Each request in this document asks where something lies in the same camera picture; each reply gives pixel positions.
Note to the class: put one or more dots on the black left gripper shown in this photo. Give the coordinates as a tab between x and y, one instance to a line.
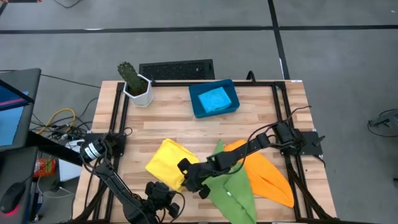
163	199

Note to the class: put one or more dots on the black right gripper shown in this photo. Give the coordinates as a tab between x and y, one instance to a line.
199	174

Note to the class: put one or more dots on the yellow microfiber towel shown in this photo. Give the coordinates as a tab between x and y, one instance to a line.
164	161

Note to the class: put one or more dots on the blue microfiber towel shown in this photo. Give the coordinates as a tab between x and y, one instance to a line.
214	99

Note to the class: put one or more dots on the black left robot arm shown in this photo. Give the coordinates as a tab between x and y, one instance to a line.
115	183

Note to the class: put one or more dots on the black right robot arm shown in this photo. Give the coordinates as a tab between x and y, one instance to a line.
248	146

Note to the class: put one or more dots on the green microfiber towel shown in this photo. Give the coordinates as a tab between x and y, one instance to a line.
233	199

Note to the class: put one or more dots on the orange microfiber towel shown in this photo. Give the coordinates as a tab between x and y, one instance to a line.
267	180

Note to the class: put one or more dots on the teal plastic bin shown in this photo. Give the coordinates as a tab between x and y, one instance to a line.
194	107

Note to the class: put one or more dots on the white hexagonal plant pot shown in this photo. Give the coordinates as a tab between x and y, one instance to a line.
143	99

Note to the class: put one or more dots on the white box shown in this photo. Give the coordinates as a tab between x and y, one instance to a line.
70	171

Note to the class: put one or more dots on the white power strip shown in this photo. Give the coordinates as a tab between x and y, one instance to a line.
74	144

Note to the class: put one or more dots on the black perforated floor grille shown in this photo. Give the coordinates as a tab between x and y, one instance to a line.
177	70

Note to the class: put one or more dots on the green cactus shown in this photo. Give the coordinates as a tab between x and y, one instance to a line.
130	76

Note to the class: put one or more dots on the orange snack bag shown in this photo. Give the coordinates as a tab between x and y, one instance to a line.
45	167

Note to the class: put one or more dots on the grey desk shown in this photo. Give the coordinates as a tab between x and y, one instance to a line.
18	168

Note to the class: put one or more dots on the black computer mouse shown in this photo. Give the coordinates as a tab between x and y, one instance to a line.
12	197

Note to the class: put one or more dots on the monitor with blue screen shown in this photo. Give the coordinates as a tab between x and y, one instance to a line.
12	124

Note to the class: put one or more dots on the black floor stand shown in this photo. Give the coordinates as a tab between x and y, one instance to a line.
387	119

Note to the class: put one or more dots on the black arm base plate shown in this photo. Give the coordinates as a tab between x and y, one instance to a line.
311	143
119	146

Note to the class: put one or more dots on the black aluminium table frame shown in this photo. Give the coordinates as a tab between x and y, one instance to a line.
174	83

